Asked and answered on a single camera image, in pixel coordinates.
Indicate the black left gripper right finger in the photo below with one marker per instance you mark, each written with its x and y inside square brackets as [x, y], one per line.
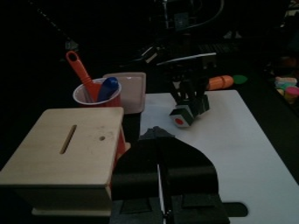
[191, 175]

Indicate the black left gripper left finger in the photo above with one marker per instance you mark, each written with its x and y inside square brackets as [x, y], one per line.
[134, 172]

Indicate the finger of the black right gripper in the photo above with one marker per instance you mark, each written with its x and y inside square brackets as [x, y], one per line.
[182, 92]
[202, 89]

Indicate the toy sushi roll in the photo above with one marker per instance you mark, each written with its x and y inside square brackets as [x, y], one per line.
[182, 118]

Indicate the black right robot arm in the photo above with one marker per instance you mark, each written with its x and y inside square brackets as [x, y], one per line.
[179, 29]

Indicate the pink square plate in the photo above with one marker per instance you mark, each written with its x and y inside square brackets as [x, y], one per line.
[132, 90]

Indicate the white cutting board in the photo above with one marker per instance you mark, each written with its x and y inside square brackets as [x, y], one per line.
[234, 145]

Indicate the orange toy food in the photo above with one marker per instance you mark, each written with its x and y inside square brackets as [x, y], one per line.
[220, 82]

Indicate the red plastic cup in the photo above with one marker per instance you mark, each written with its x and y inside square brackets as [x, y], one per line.
[111, 100]

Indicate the light wooden box with slot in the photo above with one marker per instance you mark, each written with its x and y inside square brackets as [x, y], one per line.
[66, 145]

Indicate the pink-lidded dough tub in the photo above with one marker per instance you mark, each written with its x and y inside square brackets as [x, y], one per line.
[291, 94]

